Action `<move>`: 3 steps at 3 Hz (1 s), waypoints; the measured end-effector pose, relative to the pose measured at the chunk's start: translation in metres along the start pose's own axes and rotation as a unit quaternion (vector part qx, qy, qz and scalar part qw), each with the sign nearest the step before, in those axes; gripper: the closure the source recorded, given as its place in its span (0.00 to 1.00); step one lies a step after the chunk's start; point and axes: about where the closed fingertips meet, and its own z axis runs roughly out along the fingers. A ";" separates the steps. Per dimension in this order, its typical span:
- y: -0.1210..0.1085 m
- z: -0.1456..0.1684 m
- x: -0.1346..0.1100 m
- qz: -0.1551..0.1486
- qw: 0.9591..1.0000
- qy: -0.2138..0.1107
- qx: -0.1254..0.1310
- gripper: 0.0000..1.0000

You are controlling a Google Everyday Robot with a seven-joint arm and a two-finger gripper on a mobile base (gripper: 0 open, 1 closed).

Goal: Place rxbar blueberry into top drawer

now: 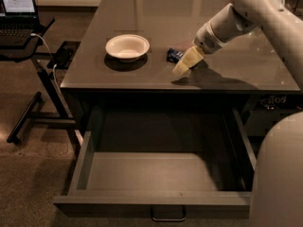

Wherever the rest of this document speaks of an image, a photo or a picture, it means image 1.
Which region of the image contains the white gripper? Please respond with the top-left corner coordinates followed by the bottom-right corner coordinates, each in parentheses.
top-left (172, 22), bottom-right (226, 77)

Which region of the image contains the blue rxbar blueberry wrapper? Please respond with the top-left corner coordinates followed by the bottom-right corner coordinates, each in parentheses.
top-left (167, 48), bottom-right (184, 63)

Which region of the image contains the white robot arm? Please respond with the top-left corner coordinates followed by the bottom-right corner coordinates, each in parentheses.
top-left (173, 0), bottom-right (303, 227)

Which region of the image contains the open grey top drawer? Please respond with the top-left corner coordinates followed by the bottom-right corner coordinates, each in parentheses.
top-left (54, 108), bottom-right (256, 219)

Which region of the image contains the white paper bowl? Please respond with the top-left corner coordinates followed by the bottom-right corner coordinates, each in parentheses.
top-left (105, 34), bottom-right (150, 62)

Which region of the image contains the grey counter cabinet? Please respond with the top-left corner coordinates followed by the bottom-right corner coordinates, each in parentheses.
top-left (61, 0), bottom-right (300, 131)

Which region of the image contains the black phone on tray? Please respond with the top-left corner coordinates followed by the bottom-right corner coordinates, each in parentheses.
top-left (55, 47), bottom-right (73, 66)

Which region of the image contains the black rolling laptop stand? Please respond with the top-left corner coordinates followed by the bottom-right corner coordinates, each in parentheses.
top-left (0, 14), bottom-right (83, 145)

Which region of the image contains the open black laptop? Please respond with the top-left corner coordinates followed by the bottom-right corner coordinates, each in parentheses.
top-left (0, 0), bottom-right (40, 49)

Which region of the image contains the metal drawer handle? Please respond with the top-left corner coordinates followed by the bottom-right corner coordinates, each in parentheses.
top-left (151, 206), bottom-right (187, 222)

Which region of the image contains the white charging cable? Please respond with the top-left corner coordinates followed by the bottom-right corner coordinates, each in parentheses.
top-left (29, 32), bottom-right (62, 90)

